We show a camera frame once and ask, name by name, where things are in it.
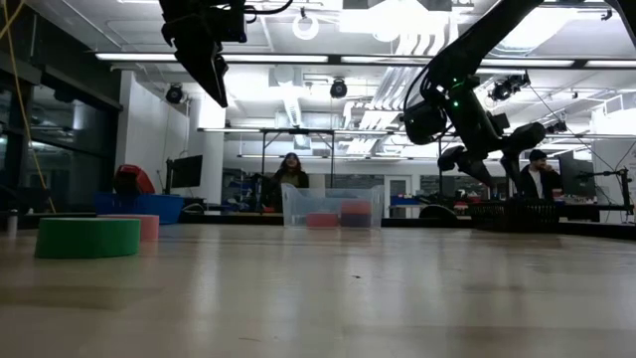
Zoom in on black rounded chair back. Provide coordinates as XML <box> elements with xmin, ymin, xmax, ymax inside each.
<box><xmin>418</xmin><ymin>204</ymin><xmax>458</xmax><ymax>220</ymax></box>

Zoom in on black metal gantry frame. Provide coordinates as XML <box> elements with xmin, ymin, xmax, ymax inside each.
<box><xmin>260</xmin><ymin>127</ymin><xmax>337</xmax><ymax>190</ymax></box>

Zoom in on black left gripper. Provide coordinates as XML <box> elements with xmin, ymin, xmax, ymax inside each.
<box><xmin>158</xmin><ymin>0</ymin><xmax>231</xmax><ymax>108</ymax></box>

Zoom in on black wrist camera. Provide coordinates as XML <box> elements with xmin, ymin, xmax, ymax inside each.
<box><xmin>402</xmin><ymin>101</ymin><xmax>448</xmax><ymax>145</ymax></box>
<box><xmin>216</xmin><ymin>2</ymin><xmax>248</xmax><ymax>44</ymax></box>

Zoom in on black right camera cable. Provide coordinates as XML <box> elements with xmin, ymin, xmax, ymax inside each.
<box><xmin>402</xmin><ymin>64</ymin><xmax>436</xmax><ymax>108</ymax></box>

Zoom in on white round ceiling fixture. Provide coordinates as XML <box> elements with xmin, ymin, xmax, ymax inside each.
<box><xmin>291</xmin><ymin>12</ymin><xmax>320</xmax><ymax>41</ymax></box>

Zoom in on green tape roll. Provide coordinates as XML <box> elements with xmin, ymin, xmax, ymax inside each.
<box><xmin>34</xmin><ymin>217</ymin><xmax>142</xmax><ymax>260</ymax></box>

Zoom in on yellow cable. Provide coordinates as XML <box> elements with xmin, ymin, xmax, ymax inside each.
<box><xmin>0</xmin><ymin>0</ymin><xmax>57</xmax><ymax>215</ymax></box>

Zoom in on clear plastic bin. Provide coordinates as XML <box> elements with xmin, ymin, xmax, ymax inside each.
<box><xmin>281</xmin><ymin>183</ymin><xmax>386</xmax><ymax>230</ymax></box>

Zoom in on black plastic basket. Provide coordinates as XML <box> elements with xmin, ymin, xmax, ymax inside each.
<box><xmin>471</xmin><ymin>197</ymin><xmax>560</xmax><ymax>233</ymax></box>

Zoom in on black computer monitor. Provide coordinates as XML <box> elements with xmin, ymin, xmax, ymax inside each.
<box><xmin>166</xmin><ymin>154</ymin><xmax>204</xmax><ymax>196</ymax></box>
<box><xmin>558</xmin><ymin>150</ymin><xmax>597</xmax><ymax>199</ymax></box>

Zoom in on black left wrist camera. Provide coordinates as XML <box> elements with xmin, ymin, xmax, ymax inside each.
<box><xmin>216</xmin><ymin>2</ymin><xmax>248</xmax><ymax>44</ymax></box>

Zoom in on black aluminium table frame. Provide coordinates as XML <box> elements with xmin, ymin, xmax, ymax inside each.
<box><xmin>0</xmin><ymin>211</ymin><xmax>636</xmax><ymax>241</ymax></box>

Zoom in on red stapler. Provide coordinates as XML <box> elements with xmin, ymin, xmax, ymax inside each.
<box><xmin>114</xmin><ymin>164</ymin><xmax>156</xmax><ymax>196</ymax></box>

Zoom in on long ceiling light bar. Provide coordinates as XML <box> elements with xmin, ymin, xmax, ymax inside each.
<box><xmin>93</xmin><ymin>52</ymin><xmax>636</xmax><ymax>70</ymax></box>

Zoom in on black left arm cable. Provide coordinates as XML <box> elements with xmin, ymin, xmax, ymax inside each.
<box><xmin>245</xmin><ymin>0</ymin><xmax>294</xmax><ymax>16</ymax></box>

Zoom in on blue plastic bin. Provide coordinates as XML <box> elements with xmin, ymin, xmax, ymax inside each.
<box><xmin>93</xmin><ymin>193</ymin><xmax>184</xmax><ymax>225</ymax></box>

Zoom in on person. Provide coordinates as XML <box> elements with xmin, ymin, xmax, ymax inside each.
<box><xmin>260</xmin><ymin>151</ymin><xmax>310</xmax><ymax>213</ymax></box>
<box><xmin>519</xmin><ymin>148</ymin><xmax>563</xmax><ymax>201</ymax></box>

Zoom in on orange tape roll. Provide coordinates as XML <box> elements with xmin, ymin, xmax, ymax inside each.
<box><xmin>340</xmin><ymin>200</ymin><xmax>373</xmax><ymax>216</ymax></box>

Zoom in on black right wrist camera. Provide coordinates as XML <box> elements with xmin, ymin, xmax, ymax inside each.
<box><xmin>402</xmin><ymin>101</ymin><xmax>448</xmax><ymax>145</ymax></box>

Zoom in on pink tape roll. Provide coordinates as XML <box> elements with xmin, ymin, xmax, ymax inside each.
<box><xmin>98</xmin><ymin>214</ymin><xmax>160</xmax><ymax>243</ymax></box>

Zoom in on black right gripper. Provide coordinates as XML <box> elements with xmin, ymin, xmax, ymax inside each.
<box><xmin>437</xmin><ymin>87</ymin><xmax>547</xmax><ymax>195</ymax></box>

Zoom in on purple tape roll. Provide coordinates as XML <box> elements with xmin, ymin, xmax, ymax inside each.
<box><xmin>340</xmin><ymin>213</ymin><xmax>373</xmax><ymax>229</ymax></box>

